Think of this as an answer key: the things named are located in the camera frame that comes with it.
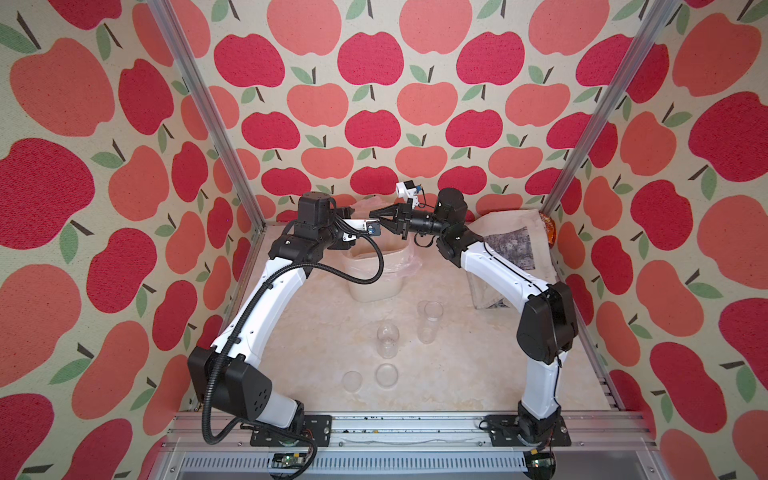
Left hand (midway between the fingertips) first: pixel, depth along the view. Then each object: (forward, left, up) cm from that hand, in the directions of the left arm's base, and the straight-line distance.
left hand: (352, 215), depth 76 cm
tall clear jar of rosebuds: (-20, -20, -17) cm, 33 cm away
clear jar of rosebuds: (-22, -10, -25) cm, 35 cm away
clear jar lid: (-30, -10, -35) cm, 47 cm away
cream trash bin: (-7, -3, -8) cm, 11 cm away
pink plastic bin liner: (-5, -12, -8) cm, 15 cm away
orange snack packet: (+21, -72, -26) cm, 79 cm away
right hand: (-5, -5, +3) cm, 8 cm away
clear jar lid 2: (-31, 0, -34) cm, 47 cm away
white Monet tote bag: (+10, -55, -19) cm, 59 cm away
